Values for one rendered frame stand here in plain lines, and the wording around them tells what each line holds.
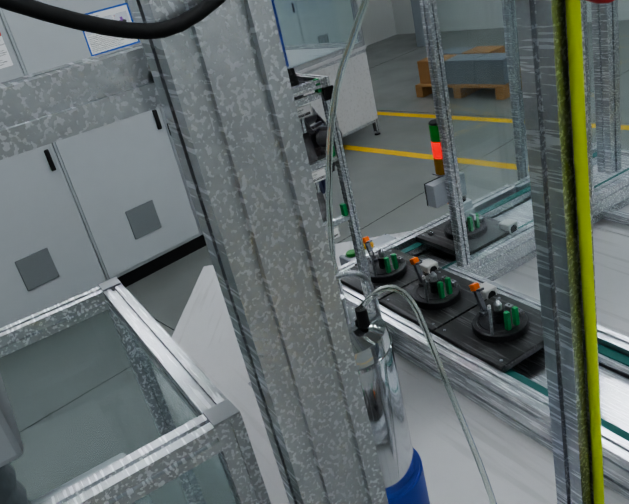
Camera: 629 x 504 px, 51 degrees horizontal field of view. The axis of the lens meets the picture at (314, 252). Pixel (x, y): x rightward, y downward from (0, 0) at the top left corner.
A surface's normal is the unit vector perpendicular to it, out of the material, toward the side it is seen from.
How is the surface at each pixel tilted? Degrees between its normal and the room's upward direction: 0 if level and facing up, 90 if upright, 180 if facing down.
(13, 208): 90
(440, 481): 0
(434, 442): 0
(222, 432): 90
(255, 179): 90
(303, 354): 90
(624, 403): 0
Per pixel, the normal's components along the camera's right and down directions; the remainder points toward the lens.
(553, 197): -0.83, 0.40
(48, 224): 0.65, 0.19
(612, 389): -0.22, -0.88
